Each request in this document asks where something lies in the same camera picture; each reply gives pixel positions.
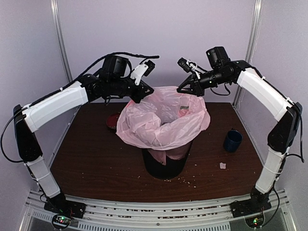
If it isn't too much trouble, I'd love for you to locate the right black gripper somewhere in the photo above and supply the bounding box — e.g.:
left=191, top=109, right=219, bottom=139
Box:
left=177, top=67, right=230, bottom=96

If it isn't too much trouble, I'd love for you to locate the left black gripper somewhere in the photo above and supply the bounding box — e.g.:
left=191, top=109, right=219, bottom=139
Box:
left=109, top=75, right=154, bottom=103

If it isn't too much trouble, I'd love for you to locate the pink plastic trash bag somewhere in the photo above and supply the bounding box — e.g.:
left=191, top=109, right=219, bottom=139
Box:
left=116, top=86, right=210, bottom=153

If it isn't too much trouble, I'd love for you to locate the black mesh trash bin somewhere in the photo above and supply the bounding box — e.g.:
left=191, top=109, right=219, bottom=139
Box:
left=141, top=141, right=193, bottom=180

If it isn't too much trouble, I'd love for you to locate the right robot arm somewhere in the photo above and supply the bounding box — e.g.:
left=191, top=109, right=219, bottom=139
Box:
left=177, top=46, right=303, bottom=213

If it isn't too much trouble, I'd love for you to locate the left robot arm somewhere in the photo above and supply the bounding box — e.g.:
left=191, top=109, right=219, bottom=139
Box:
left=9, top=52, right=159, bottom=214

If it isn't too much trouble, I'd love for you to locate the red floral plate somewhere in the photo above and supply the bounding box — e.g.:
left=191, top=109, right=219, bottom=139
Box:
left=106, top=113, right=120, bottom=130

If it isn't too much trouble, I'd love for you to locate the dark blue cup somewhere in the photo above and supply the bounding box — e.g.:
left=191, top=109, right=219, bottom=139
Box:
left=223, top=129, right=243, bottom=153

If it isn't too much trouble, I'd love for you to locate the small pink bag scrap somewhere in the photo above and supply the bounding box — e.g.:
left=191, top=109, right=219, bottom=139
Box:
left=219, top=162, right=226, bottom=169

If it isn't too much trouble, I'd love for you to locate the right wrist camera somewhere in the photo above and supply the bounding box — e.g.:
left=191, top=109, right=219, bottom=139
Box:
left=177, top=57, right=207, bottom=79

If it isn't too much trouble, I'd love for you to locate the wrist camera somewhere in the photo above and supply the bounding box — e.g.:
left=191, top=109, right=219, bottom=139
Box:
left=177, top=57, right=207, bottom=79
left=130, top=60, right=155, bottom=86

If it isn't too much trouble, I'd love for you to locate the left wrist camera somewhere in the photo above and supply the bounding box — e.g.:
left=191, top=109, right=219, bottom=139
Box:
left=130, top=60, right=155, bottom=86

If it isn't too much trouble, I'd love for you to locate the right aluminium frame post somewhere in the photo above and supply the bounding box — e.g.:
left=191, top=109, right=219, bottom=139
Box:
left=233, top=0, right=264, bottom=110

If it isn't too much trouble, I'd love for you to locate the aluminium frame post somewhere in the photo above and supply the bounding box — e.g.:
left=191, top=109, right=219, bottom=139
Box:
left=50, top=0, right=73, bottom=82
left=233, top=0, right=264, bottom=110

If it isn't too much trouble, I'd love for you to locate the left aluminium frame post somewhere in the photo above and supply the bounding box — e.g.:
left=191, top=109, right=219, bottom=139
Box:
left=50, top=0, right=73, bottom=82

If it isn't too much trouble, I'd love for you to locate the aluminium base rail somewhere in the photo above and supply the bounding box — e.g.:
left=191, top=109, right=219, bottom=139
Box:
left=17, top=190, right=299, bottom=231

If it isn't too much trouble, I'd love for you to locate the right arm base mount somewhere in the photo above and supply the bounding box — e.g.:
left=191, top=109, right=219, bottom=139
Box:
left=230, top=198, right=272, bottom=229

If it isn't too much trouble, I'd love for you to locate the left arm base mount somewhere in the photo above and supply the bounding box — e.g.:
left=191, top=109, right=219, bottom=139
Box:
left=44, top=200, right=86, bottom=231

